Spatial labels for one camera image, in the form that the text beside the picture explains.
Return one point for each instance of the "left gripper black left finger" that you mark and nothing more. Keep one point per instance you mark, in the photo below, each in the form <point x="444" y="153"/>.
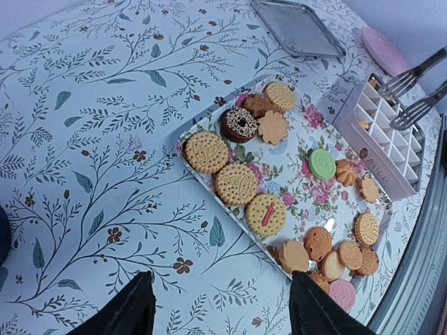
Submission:
<point x="130" y="311"/>

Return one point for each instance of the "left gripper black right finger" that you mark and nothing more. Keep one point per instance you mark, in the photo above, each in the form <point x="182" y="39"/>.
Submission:
<point x="312" y="311"/>

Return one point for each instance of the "metal divided cookie tin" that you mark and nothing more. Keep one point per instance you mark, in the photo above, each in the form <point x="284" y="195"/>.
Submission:
<point x="395" y="158"/>

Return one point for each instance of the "red mark round cookie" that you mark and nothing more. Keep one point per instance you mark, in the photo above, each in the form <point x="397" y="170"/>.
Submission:
<point x="266" y="215"/>

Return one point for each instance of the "floral cookie tray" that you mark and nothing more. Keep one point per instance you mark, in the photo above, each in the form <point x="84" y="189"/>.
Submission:
<point x="307" y="200"/>

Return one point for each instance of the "pink green round cookie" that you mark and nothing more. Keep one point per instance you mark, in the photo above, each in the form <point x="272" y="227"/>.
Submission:
<point x="321" y="164"/>

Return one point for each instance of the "dark blue cup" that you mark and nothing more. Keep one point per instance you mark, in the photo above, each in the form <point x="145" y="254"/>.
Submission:
<point x="5" y="236"/>

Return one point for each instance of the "chocolate donut cookie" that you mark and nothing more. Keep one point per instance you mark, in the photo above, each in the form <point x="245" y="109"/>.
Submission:
<point x="238" y="125"/>

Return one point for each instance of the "round tan cookie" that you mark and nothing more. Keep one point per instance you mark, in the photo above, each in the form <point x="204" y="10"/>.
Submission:
<point x="280" y="96"/>

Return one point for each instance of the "pink plate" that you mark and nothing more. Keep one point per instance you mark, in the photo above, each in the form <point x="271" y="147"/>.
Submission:
<point x="384" y="52"/>

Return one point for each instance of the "metal tin lid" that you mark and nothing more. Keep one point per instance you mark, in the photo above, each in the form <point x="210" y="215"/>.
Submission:
<point x="298" y="29"/>

